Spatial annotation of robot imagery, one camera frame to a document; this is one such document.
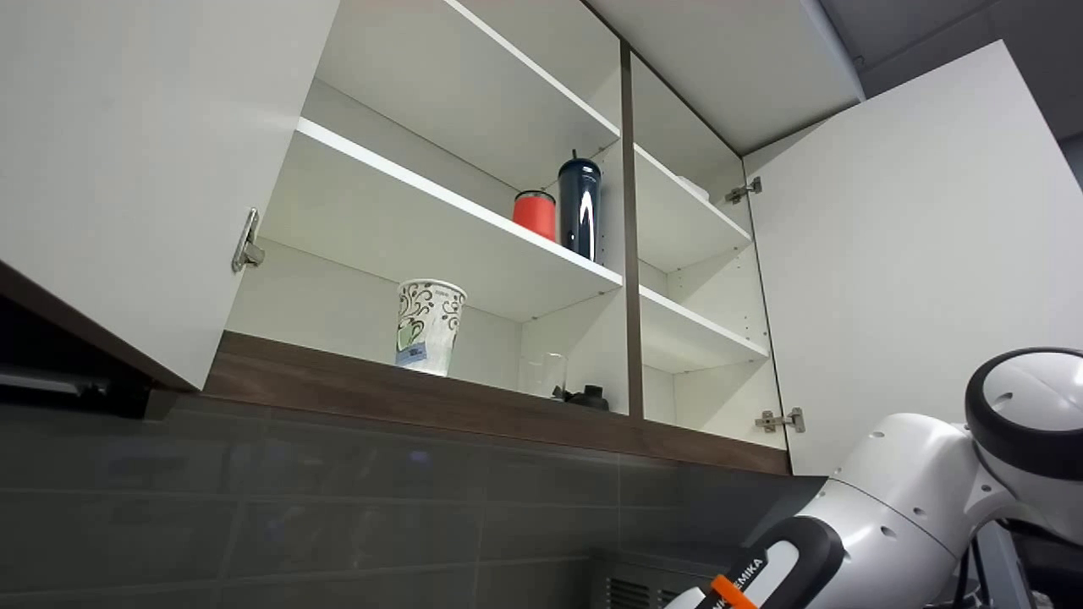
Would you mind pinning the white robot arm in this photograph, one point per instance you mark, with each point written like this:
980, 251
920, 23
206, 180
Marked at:
891, 525

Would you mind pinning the red cup on shelf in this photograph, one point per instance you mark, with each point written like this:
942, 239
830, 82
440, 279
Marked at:
535, 211

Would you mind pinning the small black object in cupboard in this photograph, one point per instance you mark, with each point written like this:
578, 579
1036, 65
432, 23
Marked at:
590, 397

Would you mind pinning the patterned paper cup in cupboard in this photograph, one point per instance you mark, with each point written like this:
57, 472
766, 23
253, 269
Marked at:
428, 324

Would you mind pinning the white cupboard door by robot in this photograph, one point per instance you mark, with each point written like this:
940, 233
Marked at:
912, 239

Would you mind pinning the white cupboard door far side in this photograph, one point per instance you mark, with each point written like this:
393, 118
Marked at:
138, 142

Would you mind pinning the dark blue tumbler bottle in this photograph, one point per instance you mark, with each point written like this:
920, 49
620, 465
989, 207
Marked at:
578, 197

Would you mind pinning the white wall cupboard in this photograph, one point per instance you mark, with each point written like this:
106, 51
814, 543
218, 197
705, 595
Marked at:
432, 118

